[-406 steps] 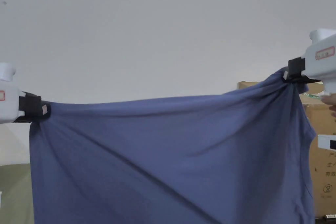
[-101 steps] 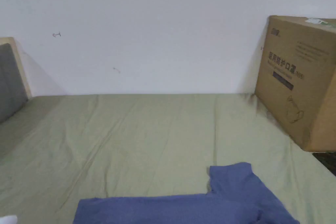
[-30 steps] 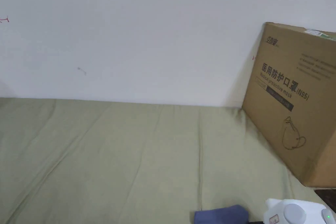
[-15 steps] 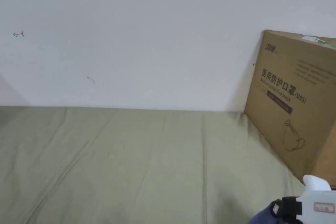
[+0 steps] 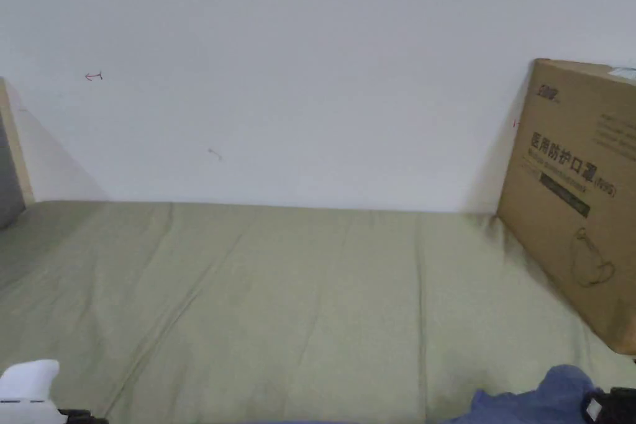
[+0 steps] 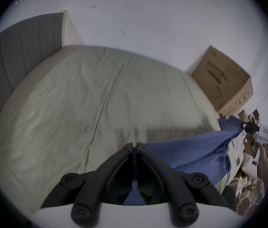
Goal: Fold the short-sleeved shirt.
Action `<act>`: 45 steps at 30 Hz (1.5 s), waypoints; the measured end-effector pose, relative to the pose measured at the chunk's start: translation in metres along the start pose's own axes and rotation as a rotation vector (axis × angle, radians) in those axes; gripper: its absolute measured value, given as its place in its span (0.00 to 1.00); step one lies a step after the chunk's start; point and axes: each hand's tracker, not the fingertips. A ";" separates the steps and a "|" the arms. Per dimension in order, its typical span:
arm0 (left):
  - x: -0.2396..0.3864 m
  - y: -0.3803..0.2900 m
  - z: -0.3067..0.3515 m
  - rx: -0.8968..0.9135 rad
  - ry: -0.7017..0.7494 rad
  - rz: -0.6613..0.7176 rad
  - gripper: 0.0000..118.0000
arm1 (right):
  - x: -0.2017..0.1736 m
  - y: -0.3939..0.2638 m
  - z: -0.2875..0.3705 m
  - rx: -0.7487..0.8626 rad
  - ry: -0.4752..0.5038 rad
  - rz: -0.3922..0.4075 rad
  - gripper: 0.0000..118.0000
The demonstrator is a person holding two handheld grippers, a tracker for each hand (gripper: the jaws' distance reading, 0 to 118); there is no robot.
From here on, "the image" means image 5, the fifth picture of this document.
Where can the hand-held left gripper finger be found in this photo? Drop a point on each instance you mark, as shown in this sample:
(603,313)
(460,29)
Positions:
(75,416)

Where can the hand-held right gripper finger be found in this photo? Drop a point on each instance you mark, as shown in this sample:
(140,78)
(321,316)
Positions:
(613,406)

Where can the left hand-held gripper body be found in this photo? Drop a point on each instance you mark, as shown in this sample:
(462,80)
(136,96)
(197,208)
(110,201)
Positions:
(27,387)

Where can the blue garment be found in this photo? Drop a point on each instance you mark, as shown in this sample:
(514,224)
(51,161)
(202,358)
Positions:
(536,401)

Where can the brown cardboard carton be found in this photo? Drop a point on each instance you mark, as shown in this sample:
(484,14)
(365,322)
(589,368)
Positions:
(571,185)

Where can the bed with pale green sheet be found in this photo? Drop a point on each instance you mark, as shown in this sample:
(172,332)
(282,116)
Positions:
(278,295)

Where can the grey padded headboard wooden frame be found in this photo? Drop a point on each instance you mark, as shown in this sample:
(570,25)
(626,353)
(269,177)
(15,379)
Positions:
(9,180)

